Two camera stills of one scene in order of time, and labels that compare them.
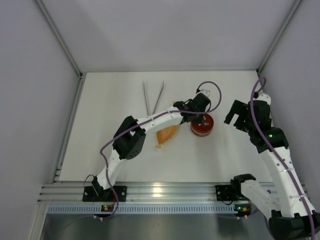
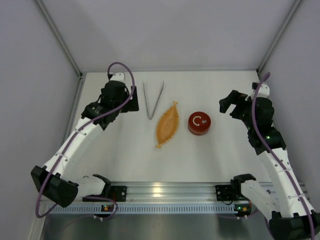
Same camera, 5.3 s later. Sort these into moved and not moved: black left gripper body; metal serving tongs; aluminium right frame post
Moved: black left gripper body
Not moved: metal serving tongs; aluminium right frame post
